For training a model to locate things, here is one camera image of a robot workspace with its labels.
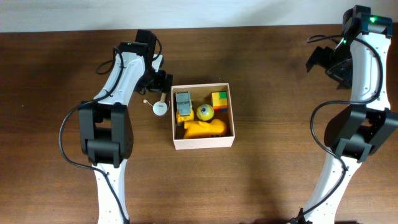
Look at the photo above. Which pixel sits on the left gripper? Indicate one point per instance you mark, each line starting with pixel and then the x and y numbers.
pixel 161 86

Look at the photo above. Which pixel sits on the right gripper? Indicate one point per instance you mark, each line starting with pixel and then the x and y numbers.
pixel 343 78

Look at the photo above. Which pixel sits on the white rattle drum toy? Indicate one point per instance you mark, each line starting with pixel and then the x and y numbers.
pixel 160 107

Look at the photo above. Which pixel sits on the yellow grey toy truck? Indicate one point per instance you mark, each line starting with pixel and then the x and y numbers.
pixel 184 110

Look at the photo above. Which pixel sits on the yellow ball with eyes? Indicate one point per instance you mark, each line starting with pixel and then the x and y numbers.
pixel 205 112

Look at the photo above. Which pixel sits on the orange toy dinosaur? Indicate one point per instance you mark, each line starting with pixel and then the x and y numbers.
pixel 203 129

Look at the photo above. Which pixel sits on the colourful puzzle cube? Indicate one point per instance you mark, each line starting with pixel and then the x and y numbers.
pixel 219 101

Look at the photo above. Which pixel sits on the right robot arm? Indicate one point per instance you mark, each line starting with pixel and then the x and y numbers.
pixel 358 64

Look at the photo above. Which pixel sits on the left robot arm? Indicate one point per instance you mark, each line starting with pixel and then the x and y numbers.
pixel 105 127

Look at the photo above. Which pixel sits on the pink cardboard box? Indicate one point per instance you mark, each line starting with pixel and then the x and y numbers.
pixel 200 94

